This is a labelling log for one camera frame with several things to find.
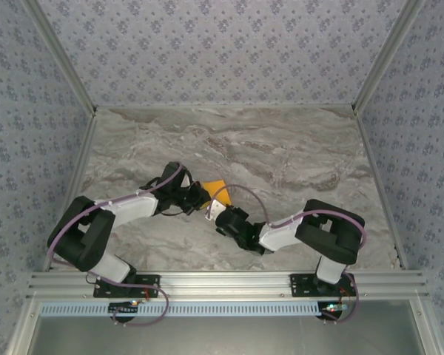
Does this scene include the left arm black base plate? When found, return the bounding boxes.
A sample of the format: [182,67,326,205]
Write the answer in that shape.
[92,274,161,299]

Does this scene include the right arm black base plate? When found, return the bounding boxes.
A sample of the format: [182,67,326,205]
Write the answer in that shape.
[288,273,358,299]

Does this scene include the white slotted cable duct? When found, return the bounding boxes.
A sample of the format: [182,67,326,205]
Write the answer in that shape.
[40,301,321,318]

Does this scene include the aluminium frame post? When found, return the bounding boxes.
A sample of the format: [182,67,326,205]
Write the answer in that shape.
[350,0,427,112]
[21,0,98,116]

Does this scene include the aluminium mounting rail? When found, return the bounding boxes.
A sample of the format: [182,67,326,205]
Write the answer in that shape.
[26,271,429,300]

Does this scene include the orange square paper sheet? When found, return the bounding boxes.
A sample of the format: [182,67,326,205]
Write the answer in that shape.
[201,178,234,210]

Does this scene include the small circuit board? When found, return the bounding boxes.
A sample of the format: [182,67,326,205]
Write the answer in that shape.
[108,300,140,316]
[319,302,347,314]

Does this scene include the aluminium table side rail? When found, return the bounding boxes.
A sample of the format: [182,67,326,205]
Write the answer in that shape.
[351,105,408,270]
[44,110,99,273]

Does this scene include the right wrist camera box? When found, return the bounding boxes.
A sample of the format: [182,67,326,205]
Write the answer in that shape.
[205,199,225,223]

